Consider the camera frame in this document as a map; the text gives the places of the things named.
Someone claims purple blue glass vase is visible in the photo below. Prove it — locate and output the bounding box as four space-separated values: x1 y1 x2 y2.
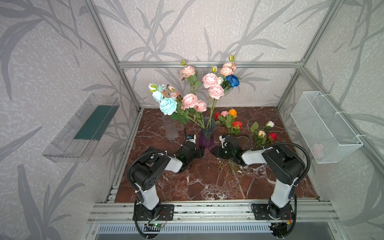
198 117 216 149

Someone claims orange rose stem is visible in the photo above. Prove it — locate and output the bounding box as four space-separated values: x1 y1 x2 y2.
226 109 237 127

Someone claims pink peony stem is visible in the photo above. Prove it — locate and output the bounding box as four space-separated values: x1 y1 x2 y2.
181 94 207 129

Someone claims pale green hydrangea stem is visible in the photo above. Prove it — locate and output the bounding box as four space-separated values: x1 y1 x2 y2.
149 84 187 125

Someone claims blue rose stem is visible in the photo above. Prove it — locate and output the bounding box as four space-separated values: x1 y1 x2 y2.
224 75 240 89

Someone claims white rose stem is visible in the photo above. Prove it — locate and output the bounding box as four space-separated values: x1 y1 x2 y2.
218 77 224 85

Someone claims pink ranunculus stem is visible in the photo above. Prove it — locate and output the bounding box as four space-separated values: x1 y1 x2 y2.
203 66 224 130

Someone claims pink white carnation stem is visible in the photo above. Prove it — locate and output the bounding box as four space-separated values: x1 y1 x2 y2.
180 60 202 95

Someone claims pink lisianthus flower stem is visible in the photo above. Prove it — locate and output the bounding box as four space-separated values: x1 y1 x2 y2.
220 55 237 79

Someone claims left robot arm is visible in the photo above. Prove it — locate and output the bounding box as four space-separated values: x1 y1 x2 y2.
127 140 205 213

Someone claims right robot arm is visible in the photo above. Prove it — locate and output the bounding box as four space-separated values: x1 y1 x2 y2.
211 136 311 213

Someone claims clear frosted glass vase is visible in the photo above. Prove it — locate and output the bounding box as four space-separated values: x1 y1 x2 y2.
162 115 179 141

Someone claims small pink rose stem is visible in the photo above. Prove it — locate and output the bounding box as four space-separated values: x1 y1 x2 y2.
215 111 229 126

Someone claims red rose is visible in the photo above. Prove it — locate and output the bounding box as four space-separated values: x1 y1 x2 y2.
268 133 277 142

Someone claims pink rose bouquet stem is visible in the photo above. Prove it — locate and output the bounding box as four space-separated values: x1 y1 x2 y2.
167 85 182 101

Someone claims green circuit board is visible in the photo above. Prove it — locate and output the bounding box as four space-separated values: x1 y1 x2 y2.
145 222 166 232

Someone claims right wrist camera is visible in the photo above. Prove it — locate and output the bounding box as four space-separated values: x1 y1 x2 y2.
219 135 228 148

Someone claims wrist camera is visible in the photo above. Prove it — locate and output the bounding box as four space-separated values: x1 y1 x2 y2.
219 135 228 148
187 134 197 144

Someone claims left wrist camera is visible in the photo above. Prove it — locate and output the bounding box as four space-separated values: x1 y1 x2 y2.
187 134 197 144

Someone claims aluminium front rail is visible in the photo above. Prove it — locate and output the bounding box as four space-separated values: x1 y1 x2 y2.
87 199 340 224

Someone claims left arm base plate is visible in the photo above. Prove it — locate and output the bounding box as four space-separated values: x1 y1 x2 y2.
133 204 175 221

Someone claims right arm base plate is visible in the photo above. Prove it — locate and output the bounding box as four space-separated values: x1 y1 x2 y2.
251 203 295 221

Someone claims white wire mesh basket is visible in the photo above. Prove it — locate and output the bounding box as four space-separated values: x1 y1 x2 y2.
291 91 364 164

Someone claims clear acrylic wall shelf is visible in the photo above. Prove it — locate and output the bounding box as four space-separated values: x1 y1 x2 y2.
42 94 120 163

